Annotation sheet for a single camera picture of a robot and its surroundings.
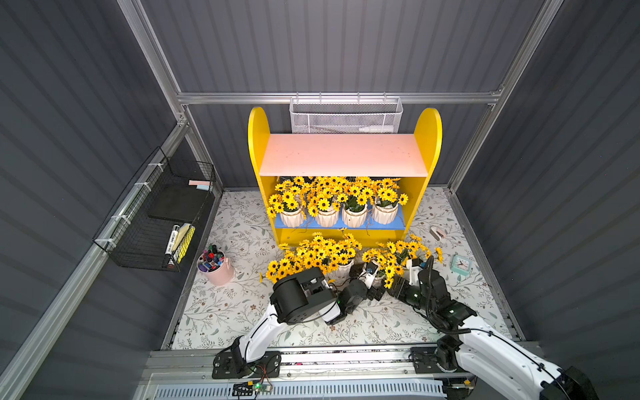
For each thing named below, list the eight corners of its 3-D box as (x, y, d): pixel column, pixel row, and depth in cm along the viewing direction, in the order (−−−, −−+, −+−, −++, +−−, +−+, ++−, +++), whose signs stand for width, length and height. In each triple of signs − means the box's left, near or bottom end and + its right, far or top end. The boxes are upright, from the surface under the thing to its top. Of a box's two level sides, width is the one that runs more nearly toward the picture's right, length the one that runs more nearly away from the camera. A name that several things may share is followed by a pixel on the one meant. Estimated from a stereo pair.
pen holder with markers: (208, 286, 92) (192, 268, 81) (215, 264, 97) (201, 245, 86) (232, 286, 92) (219, 268, 81) (238, 264, 97) (226, 245, 86)
